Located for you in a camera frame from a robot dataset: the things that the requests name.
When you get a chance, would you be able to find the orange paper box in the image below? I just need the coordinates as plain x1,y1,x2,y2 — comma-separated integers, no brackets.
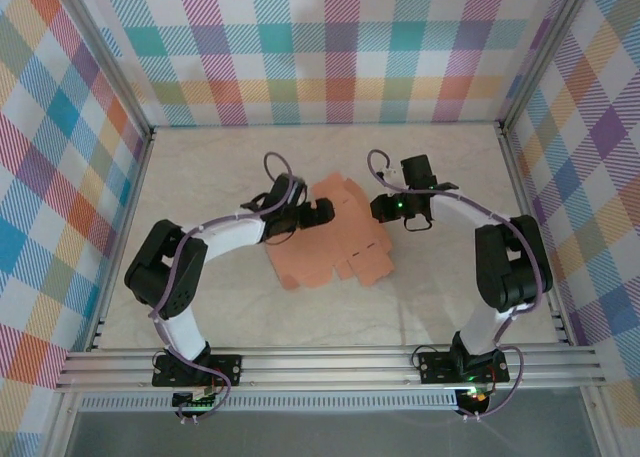
263,173,395,292

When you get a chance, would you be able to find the orange circuit board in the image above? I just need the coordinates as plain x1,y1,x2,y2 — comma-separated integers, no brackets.
457,386,494,412

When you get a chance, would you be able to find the green-lit circuit board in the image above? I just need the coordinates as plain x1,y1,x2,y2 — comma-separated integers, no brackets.
172,387,221,411

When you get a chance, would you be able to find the aluminium side rail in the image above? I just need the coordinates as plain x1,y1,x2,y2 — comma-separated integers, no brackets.
497,121,574,347
87,129,155,353

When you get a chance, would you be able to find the aluminium frame crossbeam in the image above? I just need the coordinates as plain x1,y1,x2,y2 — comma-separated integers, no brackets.
54,345,607,393

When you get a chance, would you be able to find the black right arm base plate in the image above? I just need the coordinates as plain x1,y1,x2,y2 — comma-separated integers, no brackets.
416,349,511,384

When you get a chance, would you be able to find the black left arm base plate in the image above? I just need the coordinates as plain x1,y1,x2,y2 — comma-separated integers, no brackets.
151,351,245,389

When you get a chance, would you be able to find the grey slotted cable duct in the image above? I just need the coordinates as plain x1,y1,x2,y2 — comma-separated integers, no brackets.
78,394,460,413

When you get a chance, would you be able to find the aluminium frame post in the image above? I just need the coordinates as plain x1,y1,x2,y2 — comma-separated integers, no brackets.
498,0,597,133
62,0,155,141

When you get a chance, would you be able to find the aluminium frame leg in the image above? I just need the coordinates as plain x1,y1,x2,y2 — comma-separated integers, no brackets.
579,384,619,457
44,391,84,457

